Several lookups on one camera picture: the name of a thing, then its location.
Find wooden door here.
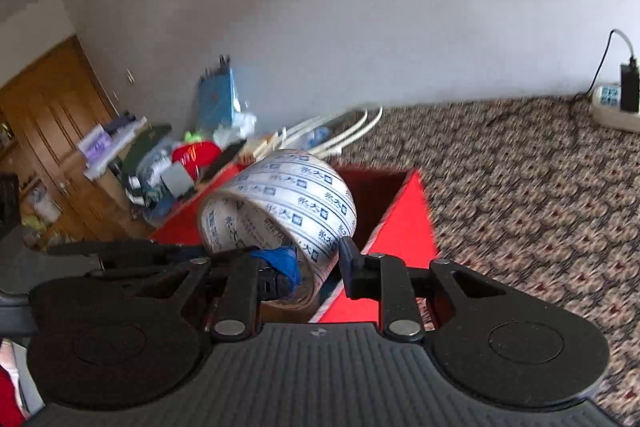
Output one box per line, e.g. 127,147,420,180
0,34,137,244

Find dark green cloth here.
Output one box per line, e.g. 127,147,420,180
121,123,174,180

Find red cloth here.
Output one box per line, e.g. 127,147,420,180
171,141,224,170

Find white power strip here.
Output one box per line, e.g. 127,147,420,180
589,82,640,132

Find black cable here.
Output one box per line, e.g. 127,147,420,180
482,28,635,128

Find white plastic bag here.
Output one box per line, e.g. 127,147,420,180
214,106,259,150

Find white coiled cables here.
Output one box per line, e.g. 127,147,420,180
272,106,385,160

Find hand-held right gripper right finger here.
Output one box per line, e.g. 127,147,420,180
338,236,502,344

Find blue packet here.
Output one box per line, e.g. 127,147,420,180
196,54,240,132

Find red cardboard box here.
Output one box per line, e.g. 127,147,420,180
149,161,442,326

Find small grey box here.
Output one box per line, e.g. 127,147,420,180
159,164,195,200

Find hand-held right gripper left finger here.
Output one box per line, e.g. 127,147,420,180
134,246,303,341

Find white printed tape roll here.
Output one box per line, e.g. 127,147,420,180
197,149,359,309

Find black charger plug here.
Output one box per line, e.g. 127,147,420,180
619,56,640,114

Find purple and white box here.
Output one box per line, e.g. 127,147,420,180
76,113,150,182

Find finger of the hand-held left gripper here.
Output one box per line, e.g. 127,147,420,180
46,239,201,279

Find patterned brown blanket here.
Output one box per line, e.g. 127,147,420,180
320,93,640,424

